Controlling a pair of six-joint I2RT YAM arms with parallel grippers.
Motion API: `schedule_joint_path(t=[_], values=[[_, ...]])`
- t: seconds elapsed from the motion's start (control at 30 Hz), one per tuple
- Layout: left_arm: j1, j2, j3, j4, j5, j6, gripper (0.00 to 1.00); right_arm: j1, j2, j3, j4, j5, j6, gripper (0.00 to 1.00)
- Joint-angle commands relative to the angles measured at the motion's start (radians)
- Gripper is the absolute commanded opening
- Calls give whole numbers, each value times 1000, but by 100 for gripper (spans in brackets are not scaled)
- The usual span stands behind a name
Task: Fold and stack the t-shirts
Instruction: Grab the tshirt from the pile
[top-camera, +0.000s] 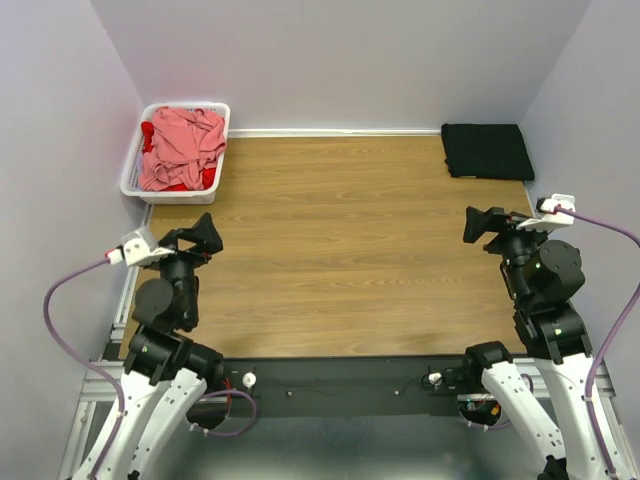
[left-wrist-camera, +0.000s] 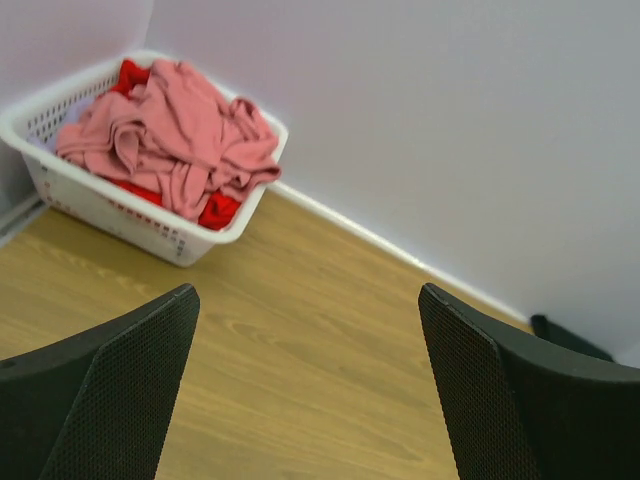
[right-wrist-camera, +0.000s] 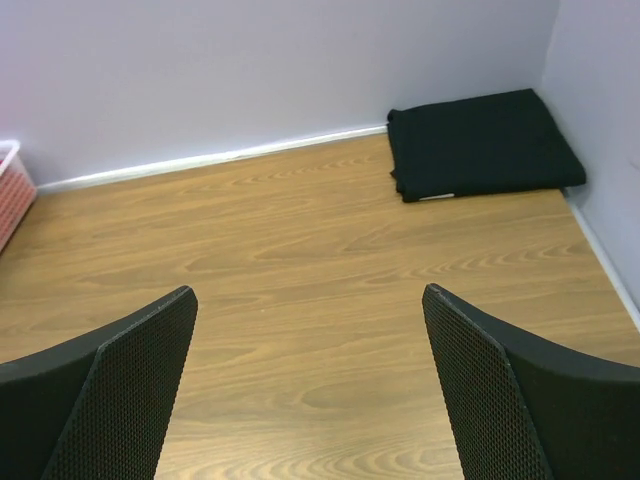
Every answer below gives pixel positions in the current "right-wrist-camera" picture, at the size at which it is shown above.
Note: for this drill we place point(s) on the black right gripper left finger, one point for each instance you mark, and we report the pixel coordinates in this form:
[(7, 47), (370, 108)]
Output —
[(98, 406)]

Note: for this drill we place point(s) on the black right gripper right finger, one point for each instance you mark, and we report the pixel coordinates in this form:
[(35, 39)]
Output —
[(523, 407)]

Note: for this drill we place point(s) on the folded black t shirt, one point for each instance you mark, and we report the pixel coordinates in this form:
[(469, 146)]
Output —
[(500, 143)]

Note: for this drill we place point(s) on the white plastic laundry basket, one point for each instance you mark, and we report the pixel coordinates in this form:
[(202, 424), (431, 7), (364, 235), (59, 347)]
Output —
[(17, 190)]

